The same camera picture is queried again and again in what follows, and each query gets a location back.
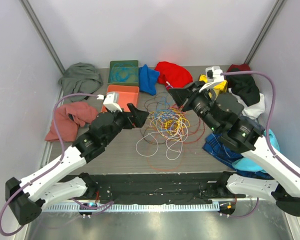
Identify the cyan cloth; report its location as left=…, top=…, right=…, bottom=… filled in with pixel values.
left=231, top=129, right=281, bottom=174

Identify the blue plaid cloth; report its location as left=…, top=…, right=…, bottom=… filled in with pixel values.
left=202, top=133, right=273, bottom=180

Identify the gold tin box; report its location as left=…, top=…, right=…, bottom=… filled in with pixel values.
left=199, top=74, right=228, bottom=100

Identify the orange plastic tray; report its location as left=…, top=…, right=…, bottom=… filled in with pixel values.
left=106, top=84, right=140, bottom=112

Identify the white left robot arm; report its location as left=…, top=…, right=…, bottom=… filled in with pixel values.
left=5, top=103, right=149, bottom=226

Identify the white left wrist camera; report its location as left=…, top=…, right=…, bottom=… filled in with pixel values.
left=96, top=91, right=123, bottom=112

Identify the black cloth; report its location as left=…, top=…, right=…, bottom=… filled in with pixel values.
left=226, top=74, right=261, bottom=107

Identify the orange wire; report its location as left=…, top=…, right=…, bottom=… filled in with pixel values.
left=146, top=109, right=190, bottom=172

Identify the green plastic tray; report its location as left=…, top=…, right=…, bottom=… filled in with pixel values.
left=107, top=60, right=139, bottom=86

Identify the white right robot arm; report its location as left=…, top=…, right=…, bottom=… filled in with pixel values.
left=168, top=82, right=300, bottom=217

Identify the white cloth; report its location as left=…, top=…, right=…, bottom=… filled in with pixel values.
left=228, top=87, right=265, bottom=120

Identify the salmon pink cloth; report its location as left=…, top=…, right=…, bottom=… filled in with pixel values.
left=55, top=101, right=98, bottom=142

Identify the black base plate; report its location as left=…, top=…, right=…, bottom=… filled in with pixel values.
left=67, top=171, right=241, bottom=205

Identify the dark red cloth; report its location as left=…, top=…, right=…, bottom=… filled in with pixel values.
left=226, top=63, right=251, bottom=73

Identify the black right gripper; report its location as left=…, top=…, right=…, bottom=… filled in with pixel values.
left=169, top=80, right=222, bottom=133

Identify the yellow wire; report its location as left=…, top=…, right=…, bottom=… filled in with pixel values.
left=147, top=107, right=191, bottom=137

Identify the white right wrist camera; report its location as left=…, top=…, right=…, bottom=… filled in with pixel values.
left=199, top=66, right=225, bottom=93

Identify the white wire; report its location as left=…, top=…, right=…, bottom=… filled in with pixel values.
left=135, top=114, right=190, bottom=161

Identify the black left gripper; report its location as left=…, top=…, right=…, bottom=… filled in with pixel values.
left=103, top=103, right=148, bottom=146

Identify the grey cloth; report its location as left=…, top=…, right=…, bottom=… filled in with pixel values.
left=58, top=62, right=104, bottom=96

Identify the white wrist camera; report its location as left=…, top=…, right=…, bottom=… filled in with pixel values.
left=96, top=91, right=123, bottom=112
left=199, top=66, right=225, bottom=93

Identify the white slotted cable duct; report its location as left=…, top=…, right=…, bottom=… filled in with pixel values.
left=43, top=201, right=220, bottom=214

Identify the royal blue cloth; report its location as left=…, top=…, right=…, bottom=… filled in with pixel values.
left=138, top=64, right=160, bottom=96

